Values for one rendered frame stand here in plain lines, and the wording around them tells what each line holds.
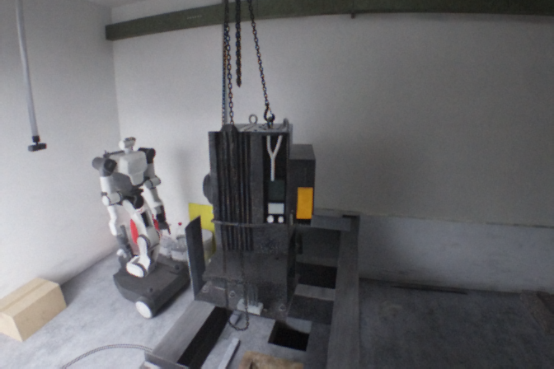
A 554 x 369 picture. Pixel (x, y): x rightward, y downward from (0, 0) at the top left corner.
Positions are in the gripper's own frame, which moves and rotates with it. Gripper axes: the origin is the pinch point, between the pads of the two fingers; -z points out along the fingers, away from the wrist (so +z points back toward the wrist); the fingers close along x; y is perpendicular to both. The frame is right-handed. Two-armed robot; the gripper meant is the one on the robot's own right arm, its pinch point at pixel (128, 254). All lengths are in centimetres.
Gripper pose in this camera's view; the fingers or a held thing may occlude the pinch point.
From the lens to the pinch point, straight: 243.8
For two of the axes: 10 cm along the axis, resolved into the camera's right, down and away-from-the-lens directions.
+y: 3.5, -2.2, 9.1
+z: -1.9, -9.7, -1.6
